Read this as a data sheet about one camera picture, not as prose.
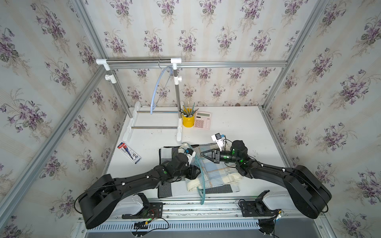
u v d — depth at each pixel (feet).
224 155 2.30
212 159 2.36
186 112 3.42
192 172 2.30
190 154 2.43
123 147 3.13
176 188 2.59
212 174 2.68
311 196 1.38
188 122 3.45
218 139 2.40
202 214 2.39
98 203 1.34
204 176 2.54
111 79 2.63
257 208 2.16
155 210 2.40
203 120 3.62
